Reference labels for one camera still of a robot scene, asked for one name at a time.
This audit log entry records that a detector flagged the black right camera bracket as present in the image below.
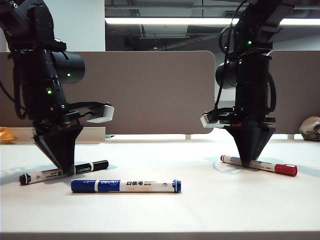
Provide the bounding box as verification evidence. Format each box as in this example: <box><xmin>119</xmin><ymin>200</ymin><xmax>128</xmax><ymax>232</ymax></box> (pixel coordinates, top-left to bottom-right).
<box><xmin>206</xmin><ymin>107</ymin><xmax>236</xmax><ymax>119</ymax></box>

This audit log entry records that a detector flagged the black left camera bracket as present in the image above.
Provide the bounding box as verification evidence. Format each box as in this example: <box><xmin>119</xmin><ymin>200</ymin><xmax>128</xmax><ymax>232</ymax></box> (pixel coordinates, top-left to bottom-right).
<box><xmin>67</xmin><ymin>101</ymin><xmax>111</xmax><ymax>114</ymax></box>

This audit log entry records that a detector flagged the black cap whiteboard marker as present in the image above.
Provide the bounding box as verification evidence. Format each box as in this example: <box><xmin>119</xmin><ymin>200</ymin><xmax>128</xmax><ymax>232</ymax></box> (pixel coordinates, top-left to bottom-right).
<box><xmin>19</xmin><ymin>159</ymin><xmax>110</xmax><ymax>186</ymax></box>

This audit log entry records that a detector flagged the brown crumpled object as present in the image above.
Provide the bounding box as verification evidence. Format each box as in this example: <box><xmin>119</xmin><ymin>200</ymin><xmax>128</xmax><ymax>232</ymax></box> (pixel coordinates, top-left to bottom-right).
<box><xmin>299</xmin><ymin>116</ymin><xmax>320</xmax><ymax>141</ymax></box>

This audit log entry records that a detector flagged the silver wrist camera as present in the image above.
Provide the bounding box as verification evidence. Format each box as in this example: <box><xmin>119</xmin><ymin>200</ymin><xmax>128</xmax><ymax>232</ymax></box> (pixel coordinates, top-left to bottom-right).
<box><xmin>86</xmin><ymin>104</ymin><xmax>115</xmax><ymax>124</ymax></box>
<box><xmin>199</xmin><ymin>112</ymin><xmax>219</xmax><ymax>129</ymax></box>

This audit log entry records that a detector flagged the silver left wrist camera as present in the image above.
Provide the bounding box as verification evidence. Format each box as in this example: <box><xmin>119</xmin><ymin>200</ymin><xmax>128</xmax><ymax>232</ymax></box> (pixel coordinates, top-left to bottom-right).
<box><xmin>86</xmin><ymin>104</ymin><xmax>115</xmax><ymax>124</ymax></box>

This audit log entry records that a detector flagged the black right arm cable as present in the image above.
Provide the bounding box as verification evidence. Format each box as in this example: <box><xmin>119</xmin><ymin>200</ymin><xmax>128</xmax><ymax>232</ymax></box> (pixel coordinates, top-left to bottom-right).
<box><xmin>264</xmin><ymin>72</ymin><xmax>277</xmax><ymax>112</ymax></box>

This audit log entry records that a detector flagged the wide brown desk partition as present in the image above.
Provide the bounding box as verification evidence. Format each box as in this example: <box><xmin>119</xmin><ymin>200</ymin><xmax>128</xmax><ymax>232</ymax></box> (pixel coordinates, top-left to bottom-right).
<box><xmin>0</xmin><ymin>50</ymin><xmax>216</xmax><ymax>135</ymax></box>

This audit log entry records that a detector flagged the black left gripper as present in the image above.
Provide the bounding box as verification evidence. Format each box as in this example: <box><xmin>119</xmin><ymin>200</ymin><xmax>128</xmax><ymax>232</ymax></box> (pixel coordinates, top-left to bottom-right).
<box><xmin>32</xmin><ymin>109</ymin><xmax>85</xmax><ymax>175</ymax></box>

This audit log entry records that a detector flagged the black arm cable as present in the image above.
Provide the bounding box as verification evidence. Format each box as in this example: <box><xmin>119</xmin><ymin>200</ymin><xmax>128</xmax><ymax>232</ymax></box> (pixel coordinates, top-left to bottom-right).
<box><xmin>264</xmin><ymin>72</ymin><xmax>277</xmax><ymax>112</ymax></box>
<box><xmin>11</xmin><ymin>57</ymin><xmax>29</xmax><ymax>120</ymax></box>

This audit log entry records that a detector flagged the black camera bracket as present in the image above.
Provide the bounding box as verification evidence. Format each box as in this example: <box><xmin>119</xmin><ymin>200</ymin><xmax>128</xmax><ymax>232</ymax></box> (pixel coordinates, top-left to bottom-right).
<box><xmin>206</xmin><ymin>107</ymin><xmax>236</xmax><ymax>119</ymax></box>
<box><xmin>67</xmin><ymin>101</ymin><xmax>111</xmax><ymax>114</ymax></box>

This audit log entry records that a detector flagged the blue cap whiteboard marker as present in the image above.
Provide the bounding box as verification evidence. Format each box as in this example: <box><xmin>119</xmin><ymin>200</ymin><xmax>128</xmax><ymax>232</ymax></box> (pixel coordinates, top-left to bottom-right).
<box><xmin>70</xmin><ymin>178</ymin><xmax>183</xmax><ymax>194</ymax></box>

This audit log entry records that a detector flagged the red cap whiteboard marker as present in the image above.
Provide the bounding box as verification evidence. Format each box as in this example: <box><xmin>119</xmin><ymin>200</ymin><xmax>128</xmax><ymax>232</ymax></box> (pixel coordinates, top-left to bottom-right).
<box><xmin>220</xmin><ymin>154</ymin><xmax>298</xmax><ymax>177</ymax></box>

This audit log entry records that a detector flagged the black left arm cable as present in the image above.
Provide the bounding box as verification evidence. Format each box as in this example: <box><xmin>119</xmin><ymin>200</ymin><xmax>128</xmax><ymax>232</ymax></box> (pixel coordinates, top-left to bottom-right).
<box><xmin>11</xmin><ymin>57</ymin><xmax>29</xmax><ymax>120</ymax></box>

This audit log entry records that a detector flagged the narrow brown desk partition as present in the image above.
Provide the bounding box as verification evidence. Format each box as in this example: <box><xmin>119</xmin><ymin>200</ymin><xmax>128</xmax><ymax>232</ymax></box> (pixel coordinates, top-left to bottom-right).
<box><xmin>268</xmin><ymin>49</ymin><xmax>320</xmax><ymax>135</ymax></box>

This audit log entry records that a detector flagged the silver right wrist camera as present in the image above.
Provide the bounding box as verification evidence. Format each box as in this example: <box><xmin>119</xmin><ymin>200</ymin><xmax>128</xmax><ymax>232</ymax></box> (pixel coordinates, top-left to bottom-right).
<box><xmin>199</xmin><ymin>112</ymin><xmax>219</xmax><ymax>129</ymax></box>

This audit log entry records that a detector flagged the orange object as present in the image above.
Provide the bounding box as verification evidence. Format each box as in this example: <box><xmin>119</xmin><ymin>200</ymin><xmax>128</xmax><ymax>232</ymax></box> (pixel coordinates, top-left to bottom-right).
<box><xmin>0</xmin><ymin>126</ymin><xmax>18</xmax><ymax>144</ymax></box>

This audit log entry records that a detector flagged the long ceiling light strip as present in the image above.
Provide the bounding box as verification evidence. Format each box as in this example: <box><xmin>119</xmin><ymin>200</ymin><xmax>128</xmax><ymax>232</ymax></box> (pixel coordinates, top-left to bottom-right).
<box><xmin>104</xmin><ymin>16</ymin><xmax>320</xmax><ymax>26</ymax></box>

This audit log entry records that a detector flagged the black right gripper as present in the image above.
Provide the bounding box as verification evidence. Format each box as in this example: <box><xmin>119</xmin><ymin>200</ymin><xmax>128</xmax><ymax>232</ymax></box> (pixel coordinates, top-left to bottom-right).
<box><xmin>219</xmin><ymin>107</ymin><xmax>277</xmax><ymax>167</ymax></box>

